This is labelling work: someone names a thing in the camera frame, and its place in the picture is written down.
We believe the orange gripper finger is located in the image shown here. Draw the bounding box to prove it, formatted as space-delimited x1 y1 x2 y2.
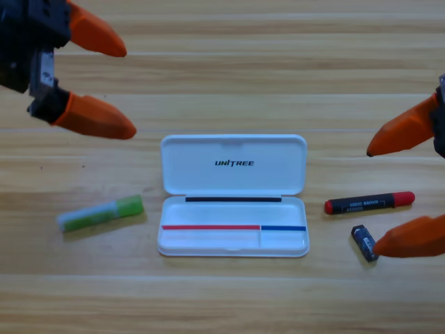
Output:
373 213 445 260

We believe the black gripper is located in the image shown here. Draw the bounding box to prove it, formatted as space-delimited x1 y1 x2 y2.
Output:
0 0 138 141
366 72 445 159

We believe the black marker with red ends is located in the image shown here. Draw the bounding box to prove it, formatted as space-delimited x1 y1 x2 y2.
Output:
323 191 416 216

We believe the green capped glue stick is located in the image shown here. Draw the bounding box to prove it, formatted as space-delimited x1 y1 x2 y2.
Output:
56 194 145 234

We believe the white Unitree pencil case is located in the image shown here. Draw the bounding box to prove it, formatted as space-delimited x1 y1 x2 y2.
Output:
156 134 311 259

